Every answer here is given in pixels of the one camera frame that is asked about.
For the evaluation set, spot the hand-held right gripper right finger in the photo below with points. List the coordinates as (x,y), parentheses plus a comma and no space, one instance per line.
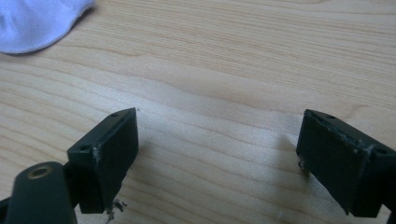
(345,165)

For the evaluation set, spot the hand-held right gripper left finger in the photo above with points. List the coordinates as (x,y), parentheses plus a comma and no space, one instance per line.
(106,161)

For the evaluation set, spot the white sock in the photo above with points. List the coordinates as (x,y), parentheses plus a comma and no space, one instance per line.
(34,21)

